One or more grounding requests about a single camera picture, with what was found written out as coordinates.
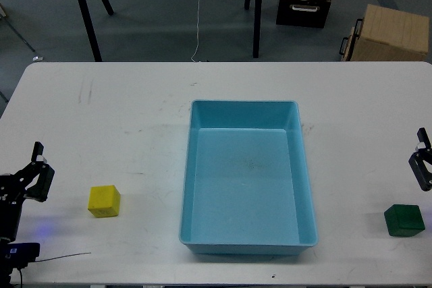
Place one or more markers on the yellow cube block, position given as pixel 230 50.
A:
pixel 104 201

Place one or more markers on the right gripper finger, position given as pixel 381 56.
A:
pixel 419 158

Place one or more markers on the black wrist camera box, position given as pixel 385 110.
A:
pixel 19 255

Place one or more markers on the dark green cube block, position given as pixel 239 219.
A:
pixel 404 220

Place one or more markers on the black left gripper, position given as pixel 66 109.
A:
pixel 32 182

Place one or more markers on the black case with handle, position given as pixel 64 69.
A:
pixel 303 13

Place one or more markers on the light blue plastic bin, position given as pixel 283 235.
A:
pixel 246 184

